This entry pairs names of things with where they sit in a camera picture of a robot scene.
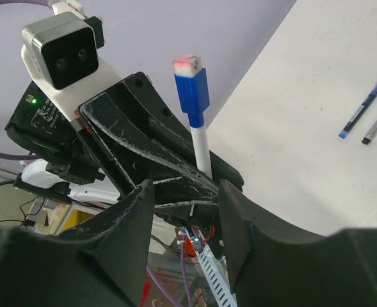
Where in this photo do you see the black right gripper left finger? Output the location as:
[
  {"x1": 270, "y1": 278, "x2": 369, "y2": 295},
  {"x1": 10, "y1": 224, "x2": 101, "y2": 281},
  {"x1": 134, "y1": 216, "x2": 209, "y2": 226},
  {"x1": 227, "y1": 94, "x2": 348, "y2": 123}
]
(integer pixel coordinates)
[{"x1": 0, "y1": 180, "x2": 155, "y2": 306}]

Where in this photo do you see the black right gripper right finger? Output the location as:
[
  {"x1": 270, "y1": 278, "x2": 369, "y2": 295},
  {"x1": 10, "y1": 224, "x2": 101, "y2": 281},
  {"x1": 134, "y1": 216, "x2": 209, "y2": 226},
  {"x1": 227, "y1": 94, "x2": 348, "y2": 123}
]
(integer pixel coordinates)
[{"x1": 218, "y1": 180, "x2": 377, "y2": 306}]

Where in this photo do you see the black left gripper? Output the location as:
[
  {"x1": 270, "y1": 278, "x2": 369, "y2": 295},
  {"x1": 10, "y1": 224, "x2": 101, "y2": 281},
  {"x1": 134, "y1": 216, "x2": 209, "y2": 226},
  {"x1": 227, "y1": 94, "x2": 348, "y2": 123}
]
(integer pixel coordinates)
[{"x1": 76, "y1": 72, "x2": 244, "y2": 224}]

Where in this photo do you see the white pen blue tip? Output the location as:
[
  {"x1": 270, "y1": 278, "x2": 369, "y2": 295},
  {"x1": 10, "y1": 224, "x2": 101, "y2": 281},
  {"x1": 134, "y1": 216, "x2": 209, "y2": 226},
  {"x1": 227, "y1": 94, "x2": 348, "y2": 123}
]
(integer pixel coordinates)
[{"x1": 188, "y1": 113, "x2": 213, "y2": 178}]

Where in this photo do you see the blue pen cap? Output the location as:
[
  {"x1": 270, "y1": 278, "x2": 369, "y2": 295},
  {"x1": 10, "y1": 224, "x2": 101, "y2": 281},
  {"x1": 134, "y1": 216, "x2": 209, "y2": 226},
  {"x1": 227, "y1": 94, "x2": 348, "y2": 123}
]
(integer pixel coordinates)
[{"x1": 173, "y1": 55, "x2": 210, "y2": 128}]

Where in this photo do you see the blue capped pen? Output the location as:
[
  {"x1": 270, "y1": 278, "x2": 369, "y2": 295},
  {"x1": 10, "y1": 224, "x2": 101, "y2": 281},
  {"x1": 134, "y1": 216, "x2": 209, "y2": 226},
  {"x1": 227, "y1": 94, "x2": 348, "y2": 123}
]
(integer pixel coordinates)
[{"x1": 338, "y1": 82, "x2": 377, "y2": 139}]

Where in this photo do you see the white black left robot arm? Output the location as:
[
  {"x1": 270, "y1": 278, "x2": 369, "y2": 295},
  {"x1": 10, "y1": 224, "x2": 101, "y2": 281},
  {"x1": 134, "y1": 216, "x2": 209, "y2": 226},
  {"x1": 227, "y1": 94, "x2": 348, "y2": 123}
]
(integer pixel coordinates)
[{"x1": 5, "y1": 72, "x2": 244, "y2": 226}]

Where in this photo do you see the small circuit board left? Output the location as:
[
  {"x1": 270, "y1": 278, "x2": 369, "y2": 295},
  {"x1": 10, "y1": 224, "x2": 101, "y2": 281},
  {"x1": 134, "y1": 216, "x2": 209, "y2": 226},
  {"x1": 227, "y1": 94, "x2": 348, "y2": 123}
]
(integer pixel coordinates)
[{"x1": 177, "y1": 226, "x2": 207, "y2": 258}]

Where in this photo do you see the white slotted cable duct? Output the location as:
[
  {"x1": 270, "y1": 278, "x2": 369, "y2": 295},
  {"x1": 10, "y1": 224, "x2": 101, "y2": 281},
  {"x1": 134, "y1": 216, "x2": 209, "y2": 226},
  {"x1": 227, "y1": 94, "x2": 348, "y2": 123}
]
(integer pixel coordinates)
[{"x1": 197, "y1": 246, "x2": 237, "y2": 307}]

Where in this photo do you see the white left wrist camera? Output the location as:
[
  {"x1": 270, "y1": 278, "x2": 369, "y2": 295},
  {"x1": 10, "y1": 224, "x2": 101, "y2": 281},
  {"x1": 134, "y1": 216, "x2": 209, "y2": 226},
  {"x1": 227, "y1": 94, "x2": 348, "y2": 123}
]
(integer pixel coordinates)
[{"x1": 21, "y1": 1, "x2": 121, "y2": 122}]

